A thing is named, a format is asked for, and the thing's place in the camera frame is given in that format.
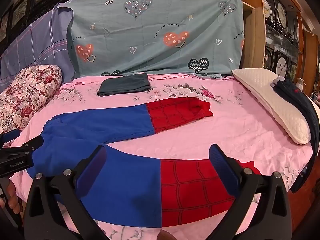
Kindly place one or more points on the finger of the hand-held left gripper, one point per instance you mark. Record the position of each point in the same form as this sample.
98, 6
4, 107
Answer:
11, 135
31, 145

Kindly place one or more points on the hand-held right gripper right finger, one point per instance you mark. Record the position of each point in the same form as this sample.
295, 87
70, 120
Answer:
223, 170

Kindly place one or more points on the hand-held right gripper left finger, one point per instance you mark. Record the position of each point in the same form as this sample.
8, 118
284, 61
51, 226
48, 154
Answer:
92, 170

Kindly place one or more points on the blue and red pants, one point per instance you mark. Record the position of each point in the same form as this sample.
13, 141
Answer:
125, 180

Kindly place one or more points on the dark grey folded pants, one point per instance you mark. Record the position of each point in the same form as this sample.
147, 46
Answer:
125, 85

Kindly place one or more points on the person's left hand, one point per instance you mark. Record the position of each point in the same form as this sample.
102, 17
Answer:
12, 196

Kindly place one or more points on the red floral pillow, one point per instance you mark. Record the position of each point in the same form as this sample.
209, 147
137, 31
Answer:
27, 92

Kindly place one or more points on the pink floral bedsheet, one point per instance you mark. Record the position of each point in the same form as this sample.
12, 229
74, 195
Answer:
187, 135

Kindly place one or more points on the white quilted pillow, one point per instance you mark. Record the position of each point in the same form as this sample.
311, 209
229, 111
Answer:
275, 105

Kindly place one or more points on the purple plaid sheet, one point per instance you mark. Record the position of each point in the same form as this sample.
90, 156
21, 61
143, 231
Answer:
37, 45

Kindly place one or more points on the navy garment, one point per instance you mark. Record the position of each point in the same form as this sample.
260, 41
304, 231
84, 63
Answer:
300, 102

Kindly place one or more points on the wooden display cabinet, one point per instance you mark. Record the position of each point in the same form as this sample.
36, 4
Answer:
252, 25

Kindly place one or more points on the teal heart-printed sheet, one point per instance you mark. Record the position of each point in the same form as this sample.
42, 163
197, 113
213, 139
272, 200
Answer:
150, 17

